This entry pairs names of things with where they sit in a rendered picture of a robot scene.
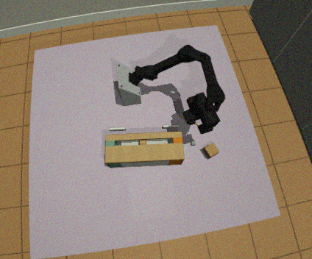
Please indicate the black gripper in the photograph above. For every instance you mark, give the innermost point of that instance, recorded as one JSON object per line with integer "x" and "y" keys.
{"x": 192, "y": 103}

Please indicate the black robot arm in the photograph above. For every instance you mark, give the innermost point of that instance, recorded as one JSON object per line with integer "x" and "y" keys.
{"x": 204, "y": 105}

